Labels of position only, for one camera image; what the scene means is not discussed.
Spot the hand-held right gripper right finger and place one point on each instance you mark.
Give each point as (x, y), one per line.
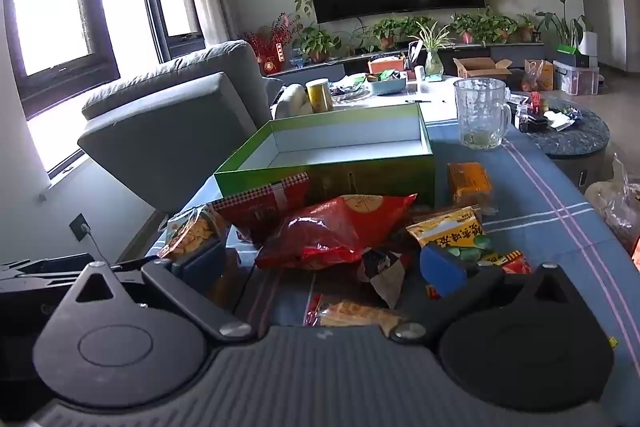
(440, 267)

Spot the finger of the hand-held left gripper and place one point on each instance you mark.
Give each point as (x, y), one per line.
(45, 271)

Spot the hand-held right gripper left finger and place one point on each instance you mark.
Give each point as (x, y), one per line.
(200, 259)

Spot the orange cracker snack packet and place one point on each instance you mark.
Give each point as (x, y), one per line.
(192, 227)

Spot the yellow green snack packet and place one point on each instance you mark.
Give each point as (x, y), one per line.
(450, 227)

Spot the white red snack packet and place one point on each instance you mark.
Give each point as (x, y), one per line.
(387, 272)

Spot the red yellow snack packet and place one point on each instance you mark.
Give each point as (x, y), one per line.
(515, 263)

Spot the red serrated-edge snack packet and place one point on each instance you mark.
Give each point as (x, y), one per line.
(260, 207)

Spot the plain orange snack packet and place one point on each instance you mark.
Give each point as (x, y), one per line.
(467, 182)

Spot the clear cracker packet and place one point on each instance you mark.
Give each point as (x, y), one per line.
(355, 313)

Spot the large red snack bag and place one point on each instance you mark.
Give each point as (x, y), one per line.
(335, 227)

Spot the green cardboard box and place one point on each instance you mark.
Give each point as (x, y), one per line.
(350, 167)

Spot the blue striped tablecloth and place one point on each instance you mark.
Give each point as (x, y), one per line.
(525, 207)

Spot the grey sofa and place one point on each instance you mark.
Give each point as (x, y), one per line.
(170, 127)

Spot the glass mug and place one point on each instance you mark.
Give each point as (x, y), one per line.
(480, 112)

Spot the black pen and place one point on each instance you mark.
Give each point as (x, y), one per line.
(417, 100)

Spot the white cushion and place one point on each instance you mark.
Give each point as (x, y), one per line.
(290, 102)

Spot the dark round side table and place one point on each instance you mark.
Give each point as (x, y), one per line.
(575, 142)

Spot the clear plastic bag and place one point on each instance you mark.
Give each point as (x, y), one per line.
(617, 207)

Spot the clutter of small packets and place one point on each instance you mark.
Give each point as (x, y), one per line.
(550, 114)

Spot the blue basket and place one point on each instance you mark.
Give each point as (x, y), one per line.
(387, 86)

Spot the white cup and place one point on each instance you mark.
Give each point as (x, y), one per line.
(419, 73)

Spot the red plastic bag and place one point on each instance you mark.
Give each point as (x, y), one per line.
(636, 252)

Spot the yellow can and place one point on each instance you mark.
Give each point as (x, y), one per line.
(320, 97)

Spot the open cardboard box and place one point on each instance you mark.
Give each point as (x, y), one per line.
(482, 68)

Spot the orange box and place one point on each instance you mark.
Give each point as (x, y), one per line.
(385, 66)

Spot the orange plastic bag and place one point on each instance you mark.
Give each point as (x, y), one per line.
(537, 77)

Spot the spider plant in vase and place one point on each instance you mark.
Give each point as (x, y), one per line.
(432, 52)

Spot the red decoration plant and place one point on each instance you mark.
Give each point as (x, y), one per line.
(270, 44)

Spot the dark television cabinet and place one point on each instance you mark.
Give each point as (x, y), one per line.
(325, 69)

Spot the clear plastic storage box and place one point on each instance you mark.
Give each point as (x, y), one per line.
(575, 79)

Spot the wide green potted plant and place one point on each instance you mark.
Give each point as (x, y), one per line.
(482, 29)

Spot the small green black box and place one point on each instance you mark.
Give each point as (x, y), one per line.
(569, 51)

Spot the small green potted plant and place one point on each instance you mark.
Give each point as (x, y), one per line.
(527, 29)

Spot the large dark-framed window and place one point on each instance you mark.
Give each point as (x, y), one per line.
(55, 7)

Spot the white air purifier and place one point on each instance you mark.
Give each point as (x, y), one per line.
(590, 49)

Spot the tall large-leaf plant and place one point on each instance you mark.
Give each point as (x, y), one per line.
(565, 19)

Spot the black wall socket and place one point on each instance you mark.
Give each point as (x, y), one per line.
(80, 227)

